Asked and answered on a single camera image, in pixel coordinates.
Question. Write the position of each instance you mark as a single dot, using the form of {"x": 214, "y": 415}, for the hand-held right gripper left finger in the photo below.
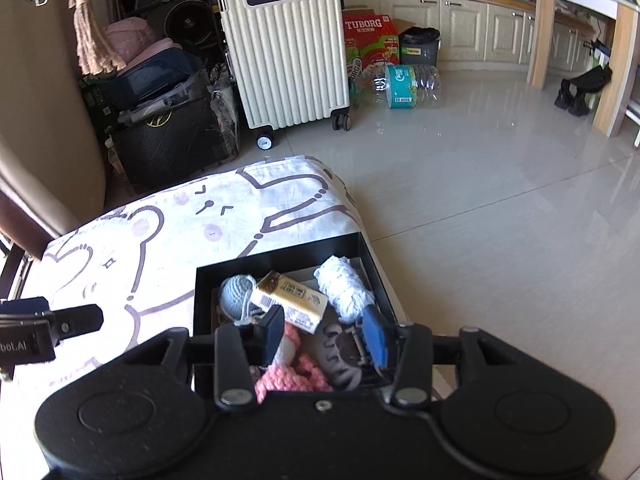
{"x": 272, "y": 332}

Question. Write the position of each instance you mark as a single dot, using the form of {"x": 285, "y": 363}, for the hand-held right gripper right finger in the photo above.
{"x": 377, "y": 340}

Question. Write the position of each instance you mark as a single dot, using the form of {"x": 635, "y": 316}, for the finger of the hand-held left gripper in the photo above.
{"x": 80, "y": 320}

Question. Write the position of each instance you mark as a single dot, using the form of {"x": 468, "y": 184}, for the yellow juice carton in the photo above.
{"x": 300, "y": 305}

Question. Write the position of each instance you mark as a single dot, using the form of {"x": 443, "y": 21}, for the pink crochet doll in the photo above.
{"x": 290, "y": 375}

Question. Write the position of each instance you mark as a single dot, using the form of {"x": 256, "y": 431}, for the dark hair claw clip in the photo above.
{"x": 332, "y": 355}

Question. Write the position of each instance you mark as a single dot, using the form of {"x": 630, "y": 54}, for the blue crochet doll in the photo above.
{"x": 237, "y": 292}

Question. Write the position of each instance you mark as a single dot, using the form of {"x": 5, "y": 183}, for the black shallow cardboard box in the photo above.
{"x": 300, "y": 255}

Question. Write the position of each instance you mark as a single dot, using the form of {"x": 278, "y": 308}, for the black window railing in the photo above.
{"x": 12, "y": 270}

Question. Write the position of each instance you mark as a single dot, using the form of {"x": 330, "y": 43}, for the brown curtain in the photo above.
{"x": 20, "y": 220}

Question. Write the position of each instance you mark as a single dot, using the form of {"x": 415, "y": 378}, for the cartoon bear printed blanket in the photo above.
{"x": 175, "y": 240}

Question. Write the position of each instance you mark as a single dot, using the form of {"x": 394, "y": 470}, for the small clear bottle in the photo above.
{"x": 114, "y": 157}

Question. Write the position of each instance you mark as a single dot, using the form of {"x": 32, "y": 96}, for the black square speaker box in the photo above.
{"x": 170, "y": 145}

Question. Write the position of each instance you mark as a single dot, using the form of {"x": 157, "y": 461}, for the beige mattress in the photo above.
{"x": 40, "y": 110}

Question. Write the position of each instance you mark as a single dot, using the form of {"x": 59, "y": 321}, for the clear plastic wrap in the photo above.
{"x": 222, "y": 110}

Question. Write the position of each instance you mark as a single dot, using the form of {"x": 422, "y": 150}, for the dark blue bag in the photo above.
{"x": 155, "y": 77}

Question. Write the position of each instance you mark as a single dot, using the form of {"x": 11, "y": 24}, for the wrapped water bottle pack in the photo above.
{"x": 405, "y": 85}

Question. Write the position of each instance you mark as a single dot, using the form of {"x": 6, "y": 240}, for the white ribbed suitcase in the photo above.
{"x": 285, "y": 60}

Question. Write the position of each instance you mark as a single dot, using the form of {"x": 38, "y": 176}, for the beige curtain tassel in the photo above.
{"x": 90, "y": 35}

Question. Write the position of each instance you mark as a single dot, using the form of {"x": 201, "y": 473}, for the grey trash bin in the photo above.
{"x": 420, "y": 47}

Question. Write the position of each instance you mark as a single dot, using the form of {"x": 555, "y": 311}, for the red cardboard box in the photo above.
{"x": 370, "y": 35}

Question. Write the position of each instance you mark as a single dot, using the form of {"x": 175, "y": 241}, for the black round speaker cabinet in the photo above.
{"x": 185, "y": 20}

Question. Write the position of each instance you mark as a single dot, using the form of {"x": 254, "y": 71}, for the black item on floor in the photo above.
{"x": 580, "y": 90}

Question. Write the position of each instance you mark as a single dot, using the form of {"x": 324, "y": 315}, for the cream kitchen cabinets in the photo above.
{"x": 465, "y": 30}

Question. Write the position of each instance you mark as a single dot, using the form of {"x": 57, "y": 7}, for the wooden table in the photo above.
{"x": 620, "y": 60}

